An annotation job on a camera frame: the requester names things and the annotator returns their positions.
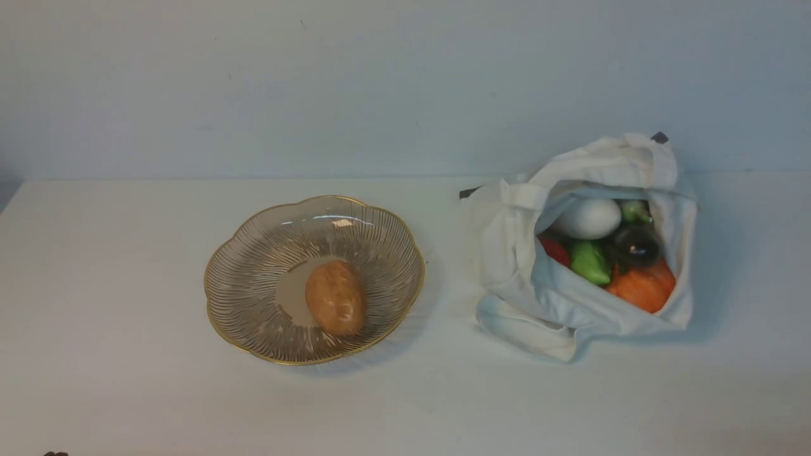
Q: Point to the white cloth bag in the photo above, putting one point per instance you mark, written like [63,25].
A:
[536,304]

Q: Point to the orange pumpkin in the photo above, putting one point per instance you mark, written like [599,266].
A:
[645,288]

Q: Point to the brown potato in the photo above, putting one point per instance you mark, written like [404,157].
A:
[337,298]

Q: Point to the dark purple eggplant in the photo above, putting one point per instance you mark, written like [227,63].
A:
[636,246]

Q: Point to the white green onion bulb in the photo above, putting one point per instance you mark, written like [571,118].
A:
[635,212]

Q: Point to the red pepper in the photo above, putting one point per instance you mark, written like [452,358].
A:
[555,250]

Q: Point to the green bell pepper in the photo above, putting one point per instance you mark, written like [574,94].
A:
[588,260]

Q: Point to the white egg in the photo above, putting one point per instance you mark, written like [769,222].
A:
[589,219]

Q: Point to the gold-rimmed glass bowl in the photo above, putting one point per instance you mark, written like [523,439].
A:
[255,283]

